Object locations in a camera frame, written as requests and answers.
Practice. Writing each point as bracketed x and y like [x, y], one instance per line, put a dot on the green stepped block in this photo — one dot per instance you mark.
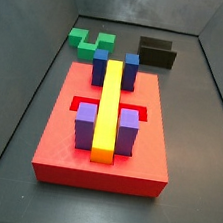
[79, 39]

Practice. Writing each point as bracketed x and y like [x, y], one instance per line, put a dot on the red base board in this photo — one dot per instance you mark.
[58, 161]

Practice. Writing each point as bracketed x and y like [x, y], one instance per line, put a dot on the black angle fixture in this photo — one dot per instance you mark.
[156, 52]

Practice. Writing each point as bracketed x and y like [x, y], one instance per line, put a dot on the yellow long bar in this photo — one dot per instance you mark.
[106, 120]

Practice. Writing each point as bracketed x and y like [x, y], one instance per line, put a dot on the purple right post block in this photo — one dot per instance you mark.
[127, 130]

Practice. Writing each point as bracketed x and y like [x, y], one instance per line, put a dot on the purple post block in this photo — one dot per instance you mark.
[127, 130]
[84, 125]

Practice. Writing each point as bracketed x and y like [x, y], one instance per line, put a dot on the purple left post block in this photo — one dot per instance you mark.
[84, 125]

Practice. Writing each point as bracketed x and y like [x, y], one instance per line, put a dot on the blue right post block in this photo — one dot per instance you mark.
[130, 71]

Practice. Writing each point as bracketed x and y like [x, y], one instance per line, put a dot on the blue post block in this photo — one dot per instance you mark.
[130, 71]
[100, 60]

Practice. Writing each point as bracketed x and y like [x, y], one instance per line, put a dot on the blue left post block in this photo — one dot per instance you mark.
[100, 60]

